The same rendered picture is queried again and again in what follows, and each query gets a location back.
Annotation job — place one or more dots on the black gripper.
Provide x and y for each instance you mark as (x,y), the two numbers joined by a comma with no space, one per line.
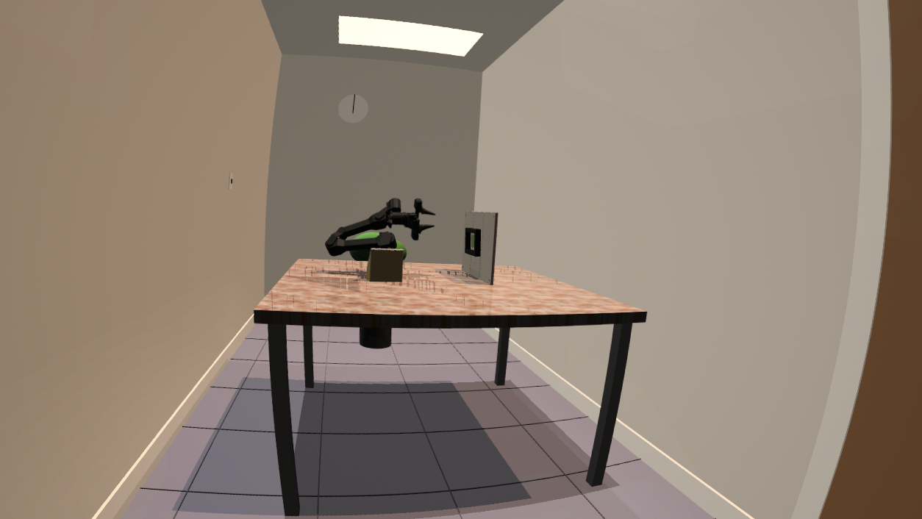
(418,209)

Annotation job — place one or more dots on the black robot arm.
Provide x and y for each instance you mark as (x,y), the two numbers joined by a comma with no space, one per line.
(388,216)

